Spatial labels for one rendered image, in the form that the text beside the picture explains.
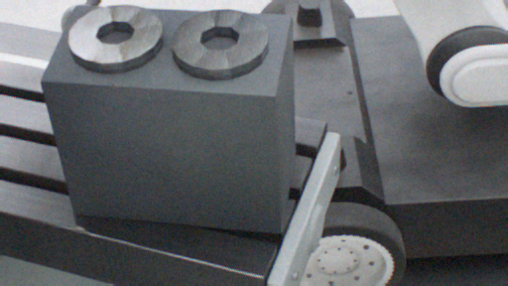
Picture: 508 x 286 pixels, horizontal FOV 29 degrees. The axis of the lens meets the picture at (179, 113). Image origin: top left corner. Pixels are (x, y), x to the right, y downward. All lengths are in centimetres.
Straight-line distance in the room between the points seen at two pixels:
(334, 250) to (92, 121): 64
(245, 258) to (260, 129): 15
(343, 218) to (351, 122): 21
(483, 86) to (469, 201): 17
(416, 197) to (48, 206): 63
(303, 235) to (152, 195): 16
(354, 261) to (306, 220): 48
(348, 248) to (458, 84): 29
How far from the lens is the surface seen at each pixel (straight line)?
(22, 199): 106
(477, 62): 148
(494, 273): 162
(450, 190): 149
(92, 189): 98
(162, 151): 92
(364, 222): 141
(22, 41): 160
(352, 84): 162
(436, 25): 148
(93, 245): 102
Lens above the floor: 165
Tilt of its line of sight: 42 degrees down
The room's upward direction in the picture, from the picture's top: 8 degrees counter-clockwise
